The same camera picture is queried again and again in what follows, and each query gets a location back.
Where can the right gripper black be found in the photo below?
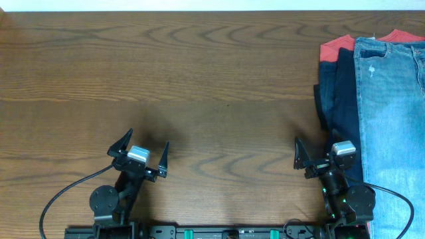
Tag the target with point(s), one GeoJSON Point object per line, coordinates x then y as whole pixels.
{"type": "Point", "coordinates": [303, 161]}

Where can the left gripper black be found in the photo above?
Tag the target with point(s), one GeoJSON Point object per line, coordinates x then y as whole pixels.
{"type": "Point", "coordinates": [119, 151]}

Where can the light blue denim jeans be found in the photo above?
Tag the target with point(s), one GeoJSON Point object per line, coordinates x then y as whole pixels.
{"type": "Point", "coordinates": [390, 98]}

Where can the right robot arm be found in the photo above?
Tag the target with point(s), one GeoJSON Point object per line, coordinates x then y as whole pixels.
{"type": "Point", "coordinates": [350, 207]}

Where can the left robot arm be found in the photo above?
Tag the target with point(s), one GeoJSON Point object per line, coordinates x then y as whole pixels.
{"type": "Point", "coordinates": [112, 205]}

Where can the black garment under pile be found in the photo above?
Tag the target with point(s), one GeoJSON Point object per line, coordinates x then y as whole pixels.
{"type": "Point", "coordinates": [318, 106]}

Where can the navy blue folded garment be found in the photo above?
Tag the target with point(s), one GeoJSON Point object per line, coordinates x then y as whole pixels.
{"type": "Point", "coordinates": [338, 102]}

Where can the red t-shirt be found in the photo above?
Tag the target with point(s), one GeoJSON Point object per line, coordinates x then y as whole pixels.
{"type": "Point", "coordinates": [329, 51]}

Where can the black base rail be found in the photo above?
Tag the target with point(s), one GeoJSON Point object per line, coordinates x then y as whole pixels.
{"type": "Point", "coordinates": [143, 231]}

